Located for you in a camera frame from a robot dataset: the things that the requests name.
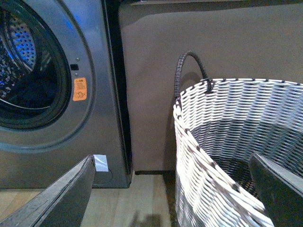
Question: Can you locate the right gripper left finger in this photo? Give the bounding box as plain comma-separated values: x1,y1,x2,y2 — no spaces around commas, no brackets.
0,155,96,227

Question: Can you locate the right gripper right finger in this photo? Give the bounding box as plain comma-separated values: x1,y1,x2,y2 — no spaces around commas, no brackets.
249,153,303,227

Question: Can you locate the white woven laundry basket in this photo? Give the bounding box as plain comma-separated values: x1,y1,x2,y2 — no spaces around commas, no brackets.
173,79,303,227

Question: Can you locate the orange warning sticker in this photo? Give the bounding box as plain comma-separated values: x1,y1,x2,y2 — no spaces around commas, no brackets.
73,78,87,101

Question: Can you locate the beige sofa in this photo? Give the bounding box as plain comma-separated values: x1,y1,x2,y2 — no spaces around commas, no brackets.
118,0,303,172

